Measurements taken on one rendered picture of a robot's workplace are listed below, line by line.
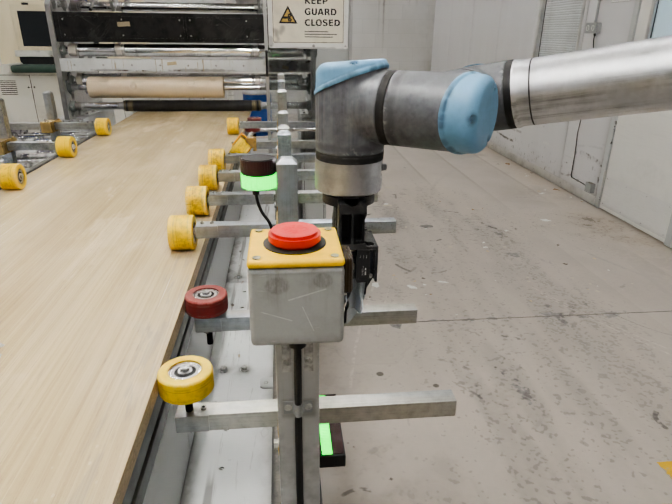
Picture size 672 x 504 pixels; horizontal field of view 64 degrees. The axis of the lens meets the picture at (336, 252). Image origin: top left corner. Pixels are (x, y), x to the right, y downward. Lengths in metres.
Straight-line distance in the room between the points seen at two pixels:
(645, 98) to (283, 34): 2.83
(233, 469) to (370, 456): 0.98
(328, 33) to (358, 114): 2.77
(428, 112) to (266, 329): 0.33
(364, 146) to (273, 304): 0.33
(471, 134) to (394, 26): 9.41
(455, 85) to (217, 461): 0.80
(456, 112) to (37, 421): 0.65
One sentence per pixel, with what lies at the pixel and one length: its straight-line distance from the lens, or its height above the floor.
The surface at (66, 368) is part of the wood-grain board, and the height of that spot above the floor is 0.90.
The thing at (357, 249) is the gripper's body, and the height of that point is 1.10.
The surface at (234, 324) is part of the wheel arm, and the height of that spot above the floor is 0.85.
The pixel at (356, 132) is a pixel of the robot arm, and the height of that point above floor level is 1.26.
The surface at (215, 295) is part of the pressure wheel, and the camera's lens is 1.05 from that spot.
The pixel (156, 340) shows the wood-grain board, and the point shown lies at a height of 0.90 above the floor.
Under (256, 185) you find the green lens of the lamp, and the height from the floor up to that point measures 1.14.
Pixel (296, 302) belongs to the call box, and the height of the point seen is 1.19.
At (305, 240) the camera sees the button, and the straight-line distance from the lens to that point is 0.39.
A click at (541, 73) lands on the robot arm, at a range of 0.74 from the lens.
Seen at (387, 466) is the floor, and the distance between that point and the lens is 1.98.
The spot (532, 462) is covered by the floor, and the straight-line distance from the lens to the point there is 2.10.
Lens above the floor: 1.37
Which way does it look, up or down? 22 degrees down
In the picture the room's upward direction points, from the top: 1 degrees clockwise
